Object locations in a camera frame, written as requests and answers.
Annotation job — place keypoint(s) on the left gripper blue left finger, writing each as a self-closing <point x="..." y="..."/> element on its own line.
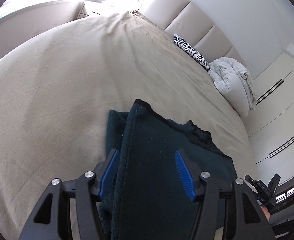
<point x="107" y="173"/>

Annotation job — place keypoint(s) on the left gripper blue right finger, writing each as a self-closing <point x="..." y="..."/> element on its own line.
<point x="188" y="172"/>

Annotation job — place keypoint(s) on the dark teal knit sweater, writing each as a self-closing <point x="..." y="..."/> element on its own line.
<point x="147" y="200"/>

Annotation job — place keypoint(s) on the right human hand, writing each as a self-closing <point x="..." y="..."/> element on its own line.
<point x="266" y="212"/>

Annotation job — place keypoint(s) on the white wardrobe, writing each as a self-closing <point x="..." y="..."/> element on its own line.
<point x="270" y="127"/>

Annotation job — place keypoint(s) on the beige bed sheet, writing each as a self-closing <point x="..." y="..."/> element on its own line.
<point x="57" y="89"/>

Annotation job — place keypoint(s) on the white folded duvet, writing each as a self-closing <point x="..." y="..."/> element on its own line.
<point x="233" y="80"/>

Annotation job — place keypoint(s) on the zebra print pillow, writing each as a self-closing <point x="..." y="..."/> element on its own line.
<point x="191" y="51"/>

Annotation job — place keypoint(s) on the beige padded headboard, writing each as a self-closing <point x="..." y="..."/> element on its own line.
<point x="189" y="21"/>

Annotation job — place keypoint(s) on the white nightstand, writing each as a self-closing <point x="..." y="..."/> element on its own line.
<point x="90" y="9"/>

